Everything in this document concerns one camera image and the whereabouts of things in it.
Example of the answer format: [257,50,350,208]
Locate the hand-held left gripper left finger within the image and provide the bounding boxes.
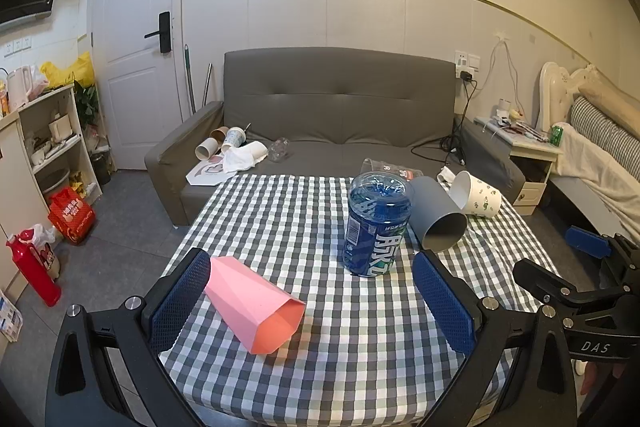
[45,248,212,427]

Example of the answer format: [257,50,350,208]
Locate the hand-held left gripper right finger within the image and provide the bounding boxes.
[411,250,578,427]

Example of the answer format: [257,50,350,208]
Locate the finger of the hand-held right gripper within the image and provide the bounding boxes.
[565,227,640,290]
[512,259,583,305]

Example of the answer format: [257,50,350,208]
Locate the pink faceted cup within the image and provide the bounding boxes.
[204,256,307,355]

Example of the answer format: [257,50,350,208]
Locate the grey cup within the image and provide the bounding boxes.
[407,176,469,254]

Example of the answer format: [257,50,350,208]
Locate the white cup with green print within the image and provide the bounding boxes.
[448,170,503,219]

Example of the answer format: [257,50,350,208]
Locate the clear plastic cup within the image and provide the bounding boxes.
[361,158,425,180]

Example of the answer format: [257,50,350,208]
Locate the small white paper cup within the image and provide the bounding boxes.
[195,138,223,160]

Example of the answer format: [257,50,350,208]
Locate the large white paper cup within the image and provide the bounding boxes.
[221,140,269,166]

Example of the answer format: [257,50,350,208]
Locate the printed cup with straw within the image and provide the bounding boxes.
[225,123,252,150]

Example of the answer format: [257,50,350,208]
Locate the person's right hand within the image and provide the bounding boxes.
[574,357,613,400]

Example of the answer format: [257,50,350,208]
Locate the cream blanket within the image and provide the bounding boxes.
[552,122,640,208]

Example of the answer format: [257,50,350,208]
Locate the blue plastic jar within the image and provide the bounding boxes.
[342,172,416,280]

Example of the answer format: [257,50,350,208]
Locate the cream nightstand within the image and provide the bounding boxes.
[472,114,564,208]

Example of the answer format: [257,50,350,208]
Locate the striped pillow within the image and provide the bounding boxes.
[570,96,640,168]

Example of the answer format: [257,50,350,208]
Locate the red shopping bag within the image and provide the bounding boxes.
[48,187,97,246]

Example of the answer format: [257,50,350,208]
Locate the white plastic bag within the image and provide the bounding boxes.
[29,224,61,280]

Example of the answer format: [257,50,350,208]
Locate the checkered tablecloth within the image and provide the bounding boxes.
[159,173,562,427]

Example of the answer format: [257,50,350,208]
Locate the red bottle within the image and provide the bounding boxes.
[6,231,62,308]

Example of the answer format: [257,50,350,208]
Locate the cream bed headboard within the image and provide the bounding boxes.
[536,62,601,134]

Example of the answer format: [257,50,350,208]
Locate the printed cardboard box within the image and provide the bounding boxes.
[0,289,25,343]

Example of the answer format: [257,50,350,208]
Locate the clear plastic bottle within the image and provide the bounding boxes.
[267,137,294,164]

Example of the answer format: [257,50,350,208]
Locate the white shelf cabinet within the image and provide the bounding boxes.
[0,84,104,233]

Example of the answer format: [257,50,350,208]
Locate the white door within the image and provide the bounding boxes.
[91,0,188,171]

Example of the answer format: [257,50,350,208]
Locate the green plant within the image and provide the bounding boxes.
[75,82,101,128]

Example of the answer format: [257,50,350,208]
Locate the grey sofa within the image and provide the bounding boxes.
[145,48,527,228]

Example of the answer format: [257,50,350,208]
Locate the yellow plastic bag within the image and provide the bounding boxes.
[40,52,96,88]

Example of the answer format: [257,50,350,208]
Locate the pink electric kettle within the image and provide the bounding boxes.
[7,67,35,110]

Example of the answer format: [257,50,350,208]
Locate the black cable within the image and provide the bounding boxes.
[410,79,479,168]

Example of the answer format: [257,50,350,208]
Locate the white cable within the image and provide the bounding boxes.
[487,33,524,118]

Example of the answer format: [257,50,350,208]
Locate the white wall socket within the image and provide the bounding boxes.
[454,51,481,76]

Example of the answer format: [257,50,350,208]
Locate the green mop handle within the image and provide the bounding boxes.
[182,44,197,115]

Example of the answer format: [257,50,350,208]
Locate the black door lock handle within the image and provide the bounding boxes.
[144,12,172,54]

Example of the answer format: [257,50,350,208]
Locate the paired white wall sockets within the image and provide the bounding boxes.
[4,38,32,58]

